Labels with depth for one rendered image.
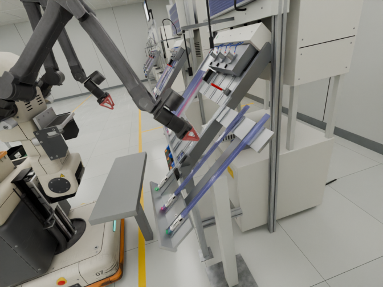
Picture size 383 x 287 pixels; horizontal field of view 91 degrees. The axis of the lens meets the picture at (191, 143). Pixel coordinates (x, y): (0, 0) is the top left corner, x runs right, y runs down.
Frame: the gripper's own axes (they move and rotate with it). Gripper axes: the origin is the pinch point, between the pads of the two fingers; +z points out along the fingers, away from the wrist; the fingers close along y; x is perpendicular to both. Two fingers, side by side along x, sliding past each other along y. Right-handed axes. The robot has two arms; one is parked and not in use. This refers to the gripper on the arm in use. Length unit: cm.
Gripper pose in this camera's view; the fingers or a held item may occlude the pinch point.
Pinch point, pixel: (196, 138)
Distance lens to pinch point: 78.4
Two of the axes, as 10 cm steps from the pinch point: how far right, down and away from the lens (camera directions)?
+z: 7.4, 4.7, 4.9
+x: -6.1, 7.7, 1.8
